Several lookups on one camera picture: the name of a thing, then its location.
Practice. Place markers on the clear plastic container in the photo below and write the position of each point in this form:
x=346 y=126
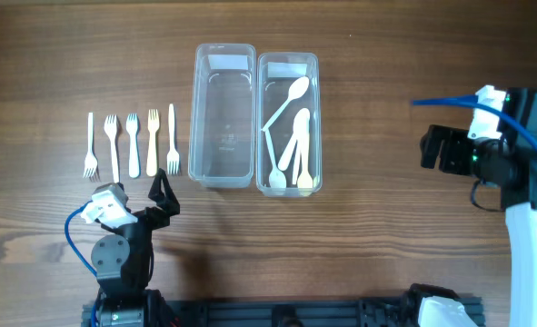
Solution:
x=221 y=149
x=276 y=72

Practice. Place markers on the white fork tines up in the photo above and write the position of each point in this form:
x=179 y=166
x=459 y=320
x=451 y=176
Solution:
x=111 y=130

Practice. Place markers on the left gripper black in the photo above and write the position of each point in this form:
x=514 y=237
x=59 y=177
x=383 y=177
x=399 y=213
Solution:
x=143 y=216

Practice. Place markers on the yellow plastic fork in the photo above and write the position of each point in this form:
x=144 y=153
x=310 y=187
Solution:
x=153 y=128

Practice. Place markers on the white fork container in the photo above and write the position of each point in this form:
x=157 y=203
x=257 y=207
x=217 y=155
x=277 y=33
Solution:
x=173 y=157

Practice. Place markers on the right clear plastic container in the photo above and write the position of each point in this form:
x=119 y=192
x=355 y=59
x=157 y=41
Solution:
x=276 y=72

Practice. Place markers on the white slim plastic spoon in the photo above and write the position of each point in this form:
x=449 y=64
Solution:
x=277 y=179

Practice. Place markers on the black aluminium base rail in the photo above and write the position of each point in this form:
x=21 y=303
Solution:
x=366 y=312

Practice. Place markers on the light blue plastic fork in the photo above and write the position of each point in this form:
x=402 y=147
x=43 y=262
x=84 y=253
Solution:
x=132 y=127

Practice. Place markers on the yellow plastic spoon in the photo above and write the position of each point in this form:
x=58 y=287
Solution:
x=305 y=180

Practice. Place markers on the left clear plastic container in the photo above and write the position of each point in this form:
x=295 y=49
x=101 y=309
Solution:
x=221 y=149

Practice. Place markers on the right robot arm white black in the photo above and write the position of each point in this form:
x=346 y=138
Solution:
x=518 y=125

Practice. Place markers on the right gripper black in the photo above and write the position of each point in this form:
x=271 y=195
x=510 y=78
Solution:
x=452 y=154

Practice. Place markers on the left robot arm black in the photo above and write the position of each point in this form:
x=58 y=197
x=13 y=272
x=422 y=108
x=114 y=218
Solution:
x=124 y=259

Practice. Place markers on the white plastic fork far left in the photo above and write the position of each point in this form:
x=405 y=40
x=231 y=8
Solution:
x=91 y=162

